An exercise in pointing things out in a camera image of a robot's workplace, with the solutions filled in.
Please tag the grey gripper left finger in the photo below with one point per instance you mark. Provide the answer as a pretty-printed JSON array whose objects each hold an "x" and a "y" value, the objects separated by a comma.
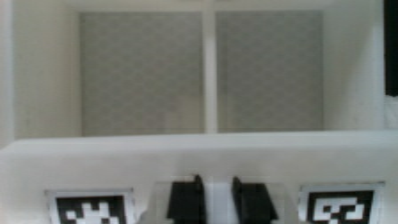
[{"x": 187, "y": 206}]

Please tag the white cabinet body box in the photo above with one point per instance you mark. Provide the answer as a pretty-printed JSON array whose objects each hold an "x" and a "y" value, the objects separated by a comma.
[{"x": 128, "y": 68}]

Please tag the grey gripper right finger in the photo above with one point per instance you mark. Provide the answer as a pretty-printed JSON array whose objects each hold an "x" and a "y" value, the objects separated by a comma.
[{"x": 252, "y": 203}]

